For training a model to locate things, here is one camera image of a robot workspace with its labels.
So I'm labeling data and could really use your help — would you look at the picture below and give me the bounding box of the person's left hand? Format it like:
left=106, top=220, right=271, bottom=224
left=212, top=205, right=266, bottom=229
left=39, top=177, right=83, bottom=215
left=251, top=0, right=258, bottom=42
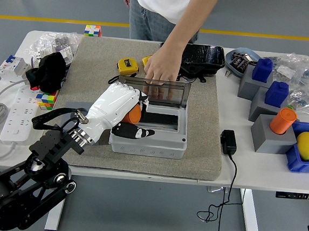
left=141, top=44, right=184, bottom=102

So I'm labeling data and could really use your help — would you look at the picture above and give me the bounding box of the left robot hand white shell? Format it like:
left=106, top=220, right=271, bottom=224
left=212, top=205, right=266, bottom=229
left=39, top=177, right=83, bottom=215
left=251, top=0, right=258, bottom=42
left=76, top=79, right=160, bottom=150

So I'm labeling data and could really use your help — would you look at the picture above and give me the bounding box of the orange cylinder battery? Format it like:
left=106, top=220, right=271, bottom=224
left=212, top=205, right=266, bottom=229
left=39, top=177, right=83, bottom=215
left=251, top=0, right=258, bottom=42
left=268, top=106, right=298, bottom=136
left=121, top=103, right=143, bottom=125

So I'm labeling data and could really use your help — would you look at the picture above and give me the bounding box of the smoky transparent box lid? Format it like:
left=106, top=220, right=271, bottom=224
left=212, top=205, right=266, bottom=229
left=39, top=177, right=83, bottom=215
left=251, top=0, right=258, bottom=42
left=115, top=75, right=192, bottom=110

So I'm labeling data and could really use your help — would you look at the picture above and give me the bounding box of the grey plastic electrical box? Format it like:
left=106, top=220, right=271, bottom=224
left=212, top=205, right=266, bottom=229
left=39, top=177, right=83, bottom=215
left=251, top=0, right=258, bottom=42
left=107, top=101, right=191, bottom=160

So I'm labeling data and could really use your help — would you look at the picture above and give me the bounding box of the blue square battery block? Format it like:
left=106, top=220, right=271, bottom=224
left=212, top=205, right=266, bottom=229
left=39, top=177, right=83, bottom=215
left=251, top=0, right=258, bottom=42
left=264, top=80, right=291, bottom=108
left=251, top=57, right=275, bottom=83

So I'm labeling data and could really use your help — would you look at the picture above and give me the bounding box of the person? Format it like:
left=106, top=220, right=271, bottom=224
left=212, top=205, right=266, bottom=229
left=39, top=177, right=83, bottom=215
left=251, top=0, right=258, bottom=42
left=114, top=0, right=223, bottom=105

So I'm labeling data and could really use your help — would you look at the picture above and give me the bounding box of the grey block with round hole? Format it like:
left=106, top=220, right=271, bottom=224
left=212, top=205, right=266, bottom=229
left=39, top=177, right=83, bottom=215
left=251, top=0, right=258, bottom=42
left=60, top=100, right=93, bottom=132
left=248, top=113, right=300, bottom=157

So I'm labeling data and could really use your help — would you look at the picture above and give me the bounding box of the black plastic tray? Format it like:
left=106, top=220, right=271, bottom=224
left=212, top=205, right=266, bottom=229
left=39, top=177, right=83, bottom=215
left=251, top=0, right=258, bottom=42
left=157, top=40, right=228, bottom=85

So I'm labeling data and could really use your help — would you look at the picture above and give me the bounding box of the black table control panel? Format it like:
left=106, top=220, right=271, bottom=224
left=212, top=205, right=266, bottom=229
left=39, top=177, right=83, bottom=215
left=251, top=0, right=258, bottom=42
left=275, top=190, right=309, bottom=201

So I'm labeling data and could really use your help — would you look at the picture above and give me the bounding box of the colourful puzzle cube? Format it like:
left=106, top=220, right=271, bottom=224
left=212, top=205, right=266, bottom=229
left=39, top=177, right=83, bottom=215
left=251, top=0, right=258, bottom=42
left=35, top=88, right=59, bottom=112
left=83, top=24, right=103, bottom=38

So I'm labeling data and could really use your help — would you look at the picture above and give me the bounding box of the grey-brown mat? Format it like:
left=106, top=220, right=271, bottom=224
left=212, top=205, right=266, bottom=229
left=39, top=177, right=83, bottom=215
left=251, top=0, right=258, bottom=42
left=36, top=32, right=233, bottom=183

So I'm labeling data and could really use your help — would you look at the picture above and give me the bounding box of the white table leg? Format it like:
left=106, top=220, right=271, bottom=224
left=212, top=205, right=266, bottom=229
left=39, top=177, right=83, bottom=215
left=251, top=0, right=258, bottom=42
left=236, top=188, right=266, bottom=231
left=44, top=197, right=66, bottom=231

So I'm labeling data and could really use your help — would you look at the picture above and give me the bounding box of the blue plastic bin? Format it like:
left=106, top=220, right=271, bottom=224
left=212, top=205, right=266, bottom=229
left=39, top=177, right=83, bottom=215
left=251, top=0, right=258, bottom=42
left=284, top=120, right=309, bottom=174

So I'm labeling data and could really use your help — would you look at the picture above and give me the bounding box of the light blue dish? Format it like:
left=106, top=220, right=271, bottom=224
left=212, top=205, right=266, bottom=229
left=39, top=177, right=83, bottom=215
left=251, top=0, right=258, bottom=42
left=223, top=46, right=263, bottom=81

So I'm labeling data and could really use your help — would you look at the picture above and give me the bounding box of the grey block with square hole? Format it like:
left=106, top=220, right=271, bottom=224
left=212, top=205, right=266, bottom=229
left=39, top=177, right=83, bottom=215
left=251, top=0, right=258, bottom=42
left=248, top=85, right=290, bottom=125
left=237, top=64, right=275, bottom=102

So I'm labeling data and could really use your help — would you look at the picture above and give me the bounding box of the silver metal clip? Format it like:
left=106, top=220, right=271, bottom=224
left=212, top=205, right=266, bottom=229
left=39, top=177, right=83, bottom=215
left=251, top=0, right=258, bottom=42
left=242, top=54, right=259, bottom=66

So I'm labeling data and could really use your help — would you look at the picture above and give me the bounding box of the white power strip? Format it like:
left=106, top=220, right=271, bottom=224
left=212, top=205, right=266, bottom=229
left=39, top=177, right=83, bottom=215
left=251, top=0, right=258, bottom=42
left=0, top=83, right=40, bottom=146

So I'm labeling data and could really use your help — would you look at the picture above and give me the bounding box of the black power adapter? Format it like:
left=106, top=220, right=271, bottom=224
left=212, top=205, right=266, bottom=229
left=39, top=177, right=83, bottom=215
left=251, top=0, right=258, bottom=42
left=219, top=129, right=239, bottom=156

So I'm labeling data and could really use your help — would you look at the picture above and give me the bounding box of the white circuit breaker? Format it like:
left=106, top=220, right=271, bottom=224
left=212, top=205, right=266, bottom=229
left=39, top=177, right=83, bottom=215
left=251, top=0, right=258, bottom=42
left=0, top=53, right=32, bottom=84

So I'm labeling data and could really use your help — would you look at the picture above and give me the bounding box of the yellow tape measure with strap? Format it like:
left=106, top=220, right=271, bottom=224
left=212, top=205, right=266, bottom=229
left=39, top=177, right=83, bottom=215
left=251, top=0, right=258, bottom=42
left=107, top=56, right=140, bottom=87

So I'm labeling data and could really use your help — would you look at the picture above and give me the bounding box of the black adapter cord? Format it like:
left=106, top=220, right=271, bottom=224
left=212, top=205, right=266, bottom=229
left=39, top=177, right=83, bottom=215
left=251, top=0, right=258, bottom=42
left=195, top=151, right=249, bottom=231

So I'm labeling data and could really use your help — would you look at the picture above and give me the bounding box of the silver bracket under table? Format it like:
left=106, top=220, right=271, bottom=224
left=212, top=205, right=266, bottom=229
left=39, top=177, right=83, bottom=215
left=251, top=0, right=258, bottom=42
left=206, top=185, right=227, bottom=195

